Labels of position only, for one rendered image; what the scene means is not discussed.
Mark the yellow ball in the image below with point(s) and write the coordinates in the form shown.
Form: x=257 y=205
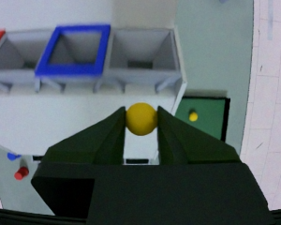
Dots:
x=192 y=117
x=141 y=119

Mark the red plug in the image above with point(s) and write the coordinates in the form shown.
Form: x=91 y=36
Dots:
x=21 y=174

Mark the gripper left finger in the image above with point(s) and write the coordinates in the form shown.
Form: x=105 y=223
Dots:
x=96 y=143

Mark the blue funnel band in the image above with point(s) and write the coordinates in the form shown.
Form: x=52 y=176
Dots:
x=44 y=73

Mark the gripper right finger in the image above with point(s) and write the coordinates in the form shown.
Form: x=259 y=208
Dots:
x=185 y=144

